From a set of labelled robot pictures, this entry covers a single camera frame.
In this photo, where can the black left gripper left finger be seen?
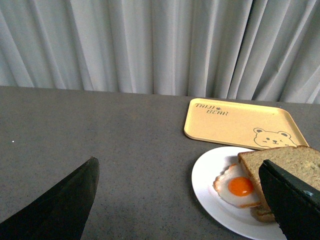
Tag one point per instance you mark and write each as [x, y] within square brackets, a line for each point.
[61, 212]

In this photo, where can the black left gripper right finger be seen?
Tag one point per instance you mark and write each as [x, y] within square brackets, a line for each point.
[294, 203]

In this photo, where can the bread slice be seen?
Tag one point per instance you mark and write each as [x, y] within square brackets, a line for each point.
[262, 215]
[303, 162]

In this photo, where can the white round plate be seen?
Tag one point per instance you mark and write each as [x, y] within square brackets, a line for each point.
[239, 220]

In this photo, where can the fried egg toy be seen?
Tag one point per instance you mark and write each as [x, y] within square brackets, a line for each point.
[235, 188]

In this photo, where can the yellow bear tray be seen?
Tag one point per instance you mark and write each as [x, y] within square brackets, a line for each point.
[242, 125]

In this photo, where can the grey pleated curtain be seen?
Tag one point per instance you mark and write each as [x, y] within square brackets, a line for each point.
[266, 50]

